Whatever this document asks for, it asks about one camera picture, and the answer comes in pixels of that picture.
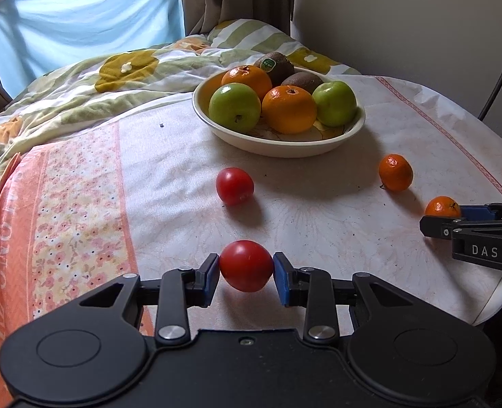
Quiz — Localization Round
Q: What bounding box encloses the large orange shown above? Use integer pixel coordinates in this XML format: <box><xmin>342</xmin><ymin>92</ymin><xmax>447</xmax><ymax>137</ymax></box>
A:
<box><xmin>261</xmin><ymin>85</ymin><xmax>318</xmax><ymax>134</ymax></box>
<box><xmin>221</xmin><ymin>65</ymin><xmax>274</xmax><ymax>100</ymax></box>

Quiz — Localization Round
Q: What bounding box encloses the cream bowl with yellow bear print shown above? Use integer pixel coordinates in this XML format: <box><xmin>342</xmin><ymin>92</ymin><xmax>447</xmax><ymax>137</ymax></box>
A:
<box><xmin>192</xmin><ymin>66</ymin><xmax>366</xmax><ymax>159</ymax></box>

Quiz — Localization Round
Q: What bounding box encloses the red tomato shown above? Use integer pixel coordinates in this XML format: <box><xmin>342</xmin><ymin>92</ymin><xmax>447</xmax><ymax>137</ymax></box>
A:
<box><xmin>215</xmin><ymin>167</ymin><xmax>255</xmax><ymax>207</ymax></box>
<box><xmin>219</xmin><ymin>240</ymin><xmax>275</xmax><ymax>293</ymax></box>

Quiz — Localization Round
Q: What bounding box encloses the green striped flower quilt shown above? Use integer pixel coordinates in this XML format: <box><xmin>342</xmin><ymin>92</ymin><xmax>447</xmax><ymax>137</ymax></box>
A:
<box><xmin>0</xmin><ymin>18</ymin><xmax>362</xmax><ymax>239</ymax></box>

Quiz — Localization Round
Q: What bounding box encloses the kiwi with green sticker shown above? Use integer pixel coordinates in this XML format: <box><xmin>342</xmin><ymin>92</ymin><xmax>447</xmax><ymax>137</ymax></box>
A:
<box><xmin>254</xmin><ymin>51</ymin><xmax>296</xmax><ymax>87</ymax></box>

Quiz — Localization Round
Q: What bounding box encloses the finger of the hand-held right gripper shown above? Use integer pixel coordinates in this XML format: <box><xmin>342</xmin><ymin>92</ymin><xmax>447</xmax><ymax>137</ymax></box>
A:
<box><xmin>420</xmin><ymin>216</ymin><xmax>469</xmax><ymax>239</ymax></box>
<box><xmin>461</xmin><ymin>198</ymin><xmax>502</xmax><ymax>222</ymax></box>

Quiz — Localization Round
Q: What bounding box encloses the green apple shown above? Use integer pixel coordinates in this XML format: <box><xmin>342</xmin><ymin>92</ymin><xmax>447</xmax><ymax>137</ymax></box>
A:
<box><xmin>208</xmin><ymin>82</ymin><xmax>262</xmax><ymax>133</ymax></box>
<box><xmin>312</xmin><ymin>81</ymin><xmax>358</xmax><ymax>127</ymax></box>

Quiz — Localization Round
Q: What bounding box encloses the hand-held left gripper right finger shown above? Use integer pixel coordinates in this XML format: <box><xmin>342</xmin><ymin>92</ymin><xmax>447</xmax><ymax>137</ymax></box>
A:
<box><xmin>273</xmin><ymin>252</ymin><xmax>422</xmax><ymax>343</ymax></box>

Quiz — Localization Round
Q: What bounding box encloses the brown kiwi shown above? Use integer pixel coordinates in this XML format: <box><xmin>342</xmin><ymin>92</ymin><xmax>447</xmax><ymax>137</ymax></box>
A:
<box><xmin>280</xmin><ymin>71</ymin><xmax>325</xmax><ymax>94</ymax></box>

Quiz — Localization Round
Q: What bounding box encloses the white and pink floral tablecloth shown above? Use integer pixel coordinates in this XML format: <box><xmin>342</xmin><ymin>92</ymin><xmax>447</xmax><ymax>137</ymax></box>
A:
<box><xmin>0</xmin><ymin>74</ymin><xmax>502</xmax><ymax>408</ymax></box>

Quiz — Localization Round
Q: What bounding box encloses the light blue cloth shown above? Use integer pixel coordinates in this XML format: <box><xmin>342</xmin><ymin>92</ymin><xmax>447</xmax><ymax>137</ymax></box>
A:
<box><xmin>0</xmin><ymin>0</ymin><xmax>187</xmax><ymax>101</ymax></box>

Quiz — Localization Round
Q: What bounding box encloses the small mandarin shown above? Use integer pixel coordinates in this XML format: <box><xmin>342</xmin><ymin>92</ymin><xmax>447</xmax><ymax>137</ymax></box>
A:
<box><xmin>424</xmin><ymin>196</ymin><xmax>463</xmax><ymax>218</ymax></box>
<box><xmin>378</xmin><ymin>154</ymin><xmax>414</xmax><ymax>192</ymax></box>

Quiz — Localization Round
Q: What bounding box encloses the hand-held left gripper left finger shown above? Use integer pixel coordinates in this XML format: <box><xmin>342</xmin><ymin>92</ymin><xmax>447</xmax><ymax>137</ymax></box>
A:
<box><xmin>78</xmin><ymin>254</ymin><xmax>220</xmax><ymax>348</ymax></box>

